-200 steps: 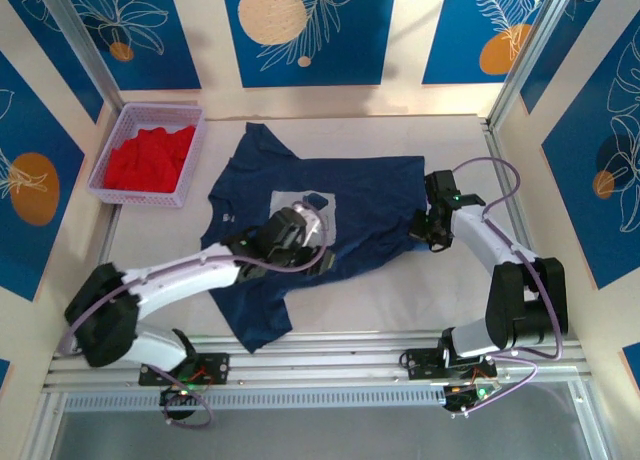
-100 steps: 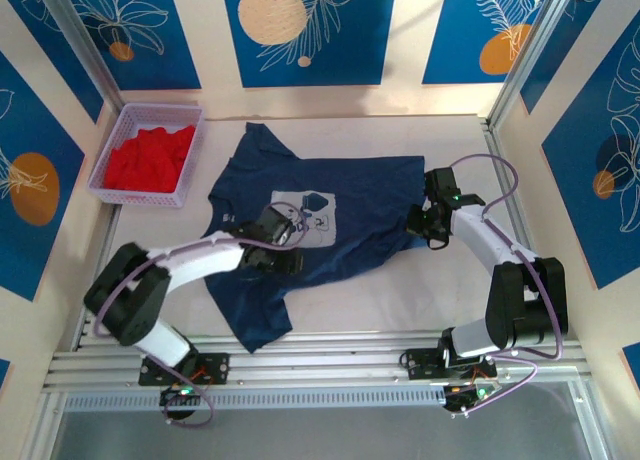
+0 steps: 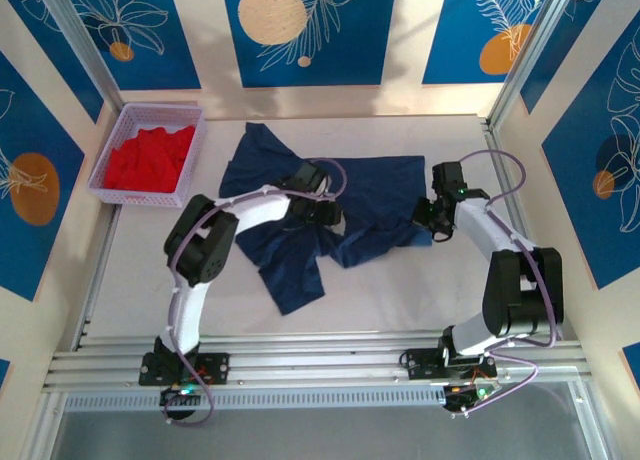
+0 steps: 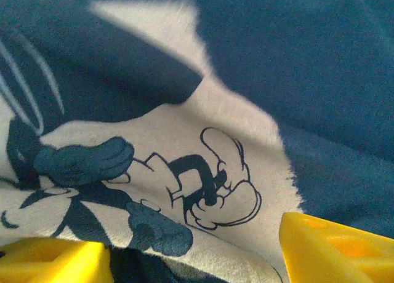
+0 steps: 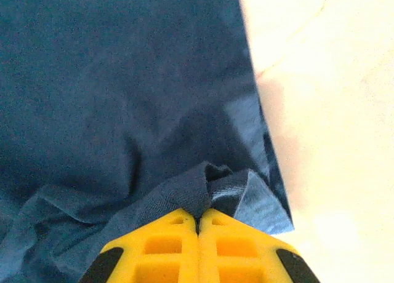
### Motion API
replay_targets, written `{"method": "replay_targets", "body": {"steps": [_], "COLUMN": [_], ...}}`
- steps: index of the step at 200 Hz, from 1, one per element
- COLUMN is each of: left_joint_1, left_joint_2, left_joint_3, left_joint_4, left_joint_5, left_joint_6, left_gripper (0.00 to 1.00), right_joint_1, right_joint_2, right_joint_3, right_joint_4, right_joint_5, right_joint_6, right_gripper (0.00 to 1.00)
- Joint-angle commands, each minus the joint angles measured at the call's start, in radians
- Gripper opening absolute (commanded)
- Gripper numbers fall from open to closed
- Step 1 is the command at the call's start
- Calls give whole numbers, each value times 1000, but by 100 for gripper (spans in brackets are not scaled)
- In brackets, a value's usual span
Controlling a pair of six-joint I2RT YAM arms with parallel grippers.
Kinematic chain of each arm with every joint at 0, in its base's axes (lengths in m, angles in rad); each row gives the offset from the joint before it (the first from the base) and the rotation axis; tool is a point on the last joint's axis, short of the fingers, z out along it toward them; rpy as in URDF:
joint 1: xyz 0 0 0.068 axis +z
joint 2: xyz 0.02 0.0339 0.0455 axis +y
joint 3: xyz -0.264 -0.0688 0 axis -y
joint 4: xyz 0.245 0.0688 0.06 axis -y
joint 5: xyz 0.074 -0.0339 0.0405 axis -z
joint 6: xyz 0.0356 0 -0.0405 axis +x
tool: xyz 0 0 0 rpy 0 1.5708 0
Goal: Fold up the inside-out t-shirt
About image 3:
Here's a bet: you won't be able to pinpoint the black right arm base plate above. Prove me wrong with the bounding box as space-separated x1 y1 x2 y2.
401 347 497 381

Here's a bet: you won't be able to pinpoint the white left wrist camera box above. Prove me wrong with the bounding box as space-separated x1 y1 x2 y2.
318 172 339 204

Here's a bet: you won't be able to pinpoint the aluminium frame post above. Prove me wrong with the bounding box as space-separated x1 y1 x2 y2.
34 0 126 114
485 0 589 131

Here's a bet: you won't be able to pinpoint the blue floral wall panel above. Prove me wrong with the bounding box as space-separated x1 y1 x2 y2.
59 0 203 92
0 0 105 125
220 0 400 89
0 49 87 302
541 9 640 290
519 0 640 115
421 0 561 86

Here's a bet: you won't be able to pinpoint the red cloth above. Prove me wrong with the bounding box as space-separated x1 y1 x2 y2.
103 123 197 194

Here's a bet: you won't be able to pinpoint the aluminium side rail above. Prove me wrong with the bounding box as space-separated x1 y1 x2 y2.
69 204 121 354
482 119 566 341

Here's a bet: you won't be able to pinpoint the black left controller board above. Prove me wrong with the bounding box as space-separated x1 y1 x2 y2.
158 383 202 424

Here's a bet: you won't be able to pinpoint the black controller board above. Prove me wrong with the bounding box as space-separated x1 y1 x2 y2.
158 383 202 424
442 382 501 417

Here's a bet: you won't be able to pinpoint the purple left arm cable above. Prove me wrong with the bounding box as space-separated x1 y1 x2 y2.
162 157 349 428

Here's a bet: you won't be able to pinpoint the navy blue printed t-shirt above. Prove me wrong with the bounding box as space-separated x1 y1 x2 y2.
218 122 435 317

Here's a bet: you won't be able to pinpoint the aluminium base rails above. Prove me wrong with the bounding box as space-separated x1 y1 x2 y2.
42 329 594 396

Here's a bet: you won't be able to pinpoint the slotted grey cable duct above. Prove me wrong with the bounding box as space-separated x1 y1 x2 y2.
63 385 449 412

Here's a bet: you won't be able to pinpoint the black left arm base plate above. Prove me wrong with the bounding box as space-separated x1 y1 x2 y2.
138 352 231 387

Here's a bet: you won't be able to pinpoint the black right controller board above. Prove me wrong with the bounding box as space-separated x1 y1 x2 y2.
442 382 501 417

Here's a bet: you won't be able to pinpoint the grey metal panel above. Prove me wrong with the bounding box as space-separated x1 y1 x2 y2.
49 379 606 460

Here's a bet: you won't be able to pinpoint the lavender plastic basket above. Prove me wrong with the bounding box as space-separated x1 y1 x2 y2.
87 102 207 210

